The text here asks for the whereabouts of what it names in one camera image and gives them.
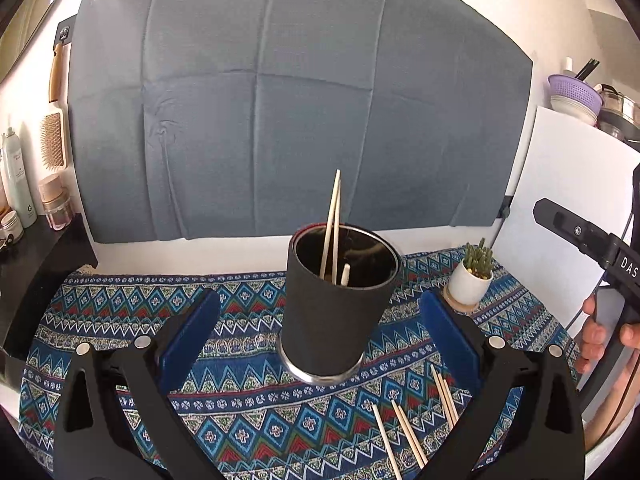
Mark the metal pot with lid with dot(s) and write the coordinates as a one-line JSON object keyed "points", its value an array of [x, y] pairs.
{"points": [[620, 110]]}

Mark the white spray bottle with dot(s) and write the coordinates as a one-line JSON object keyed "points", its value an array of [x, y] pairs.
{"points": [[19, 180]]}

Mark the black chopsticks in colander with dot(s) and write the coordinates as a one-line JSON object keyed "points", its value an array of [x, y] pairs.
{"points": [[587, 69]]}

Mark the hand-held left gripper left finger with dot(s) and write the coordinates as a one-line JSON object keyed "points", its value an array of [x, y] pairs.
{"points": [[192, 340]]}

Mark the white refrigerator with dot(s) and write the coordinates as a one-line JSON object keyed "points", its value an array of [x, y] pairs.
{"points": [[550, 170]]}

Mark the round wooden coaster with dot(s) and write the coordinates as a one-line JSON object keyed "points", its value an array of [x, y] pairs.
{"points": [[452, 305]]}

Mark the small succulent in white pot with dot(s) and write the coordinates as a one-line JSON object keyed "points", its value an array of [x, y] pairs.
{"points": [[470, 280]]}

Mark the black side shelf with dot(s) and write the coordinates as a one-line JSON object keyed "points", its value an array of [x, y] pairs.
{"points": [[35, 280]]}

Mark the person's right hand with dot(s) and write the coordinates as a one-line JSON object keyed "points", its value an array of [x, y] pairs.
{"points": [[595, 335]]}

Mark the black cylindrical utensil holder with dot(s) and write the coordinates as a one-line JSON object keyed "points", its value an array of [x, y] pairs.
{"points": [[325, 325]]}

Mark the pink jar with beige lid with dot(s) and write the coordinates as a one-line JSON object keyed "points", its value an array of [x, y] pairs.
{"points": [[55, 205]]}

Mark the oval wall mirror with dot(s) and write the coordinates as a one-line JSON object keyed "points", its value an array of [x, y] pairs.
{"points": [[30, 25]]}

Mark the person's right forearm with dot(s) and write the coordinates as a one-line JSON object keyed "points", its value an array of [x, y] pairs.
{"points": [[625, 400]]}

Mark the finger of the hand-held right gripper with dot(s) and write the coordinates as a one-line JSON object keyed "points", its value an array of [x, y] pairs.
{"points": [[575, 232]]}

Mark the purple colander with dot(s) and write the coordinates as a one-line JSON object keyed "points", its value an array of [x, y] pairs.
{"points": [[575, 90]]}

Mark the pile of wooden chopsticks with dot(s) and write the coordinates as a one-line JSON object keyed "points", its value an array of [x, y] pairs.
{"points": [[409, 431]]}

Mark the blue patterned tablecloth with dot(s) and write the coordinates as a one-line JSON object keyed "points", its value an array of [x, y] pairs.
{"points": [[250, 410]]}

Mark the blue-grey backdrop cloth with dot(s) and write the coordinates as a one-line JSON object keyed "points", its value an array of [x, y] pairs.
{"points": [[300, 110]]}

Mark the small white jar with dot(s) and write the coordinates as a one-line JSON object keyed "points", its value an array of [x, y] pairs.
{"points": [[11, 225]]}

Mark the black wall plug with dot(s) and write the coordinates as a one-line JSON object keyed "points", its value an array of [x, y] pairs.
{"points": [[506, 206]]}

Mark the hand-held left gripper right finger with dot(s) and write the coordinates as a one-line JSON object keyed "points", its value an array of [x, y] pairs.
{"points": [[450, 340]]}

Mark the wooden hairbrush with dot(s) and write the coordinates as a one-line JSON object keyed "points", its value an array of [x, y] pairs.
{"points": [[52, 140]]}

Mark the black wall hook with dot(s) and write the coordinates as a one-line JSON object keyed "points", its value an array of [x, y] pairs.
{"points": [[65, 32]]}

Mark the white bowl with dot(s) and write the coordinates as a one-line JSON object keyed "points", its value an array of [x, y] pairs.
{"points": [[572, 110]]}

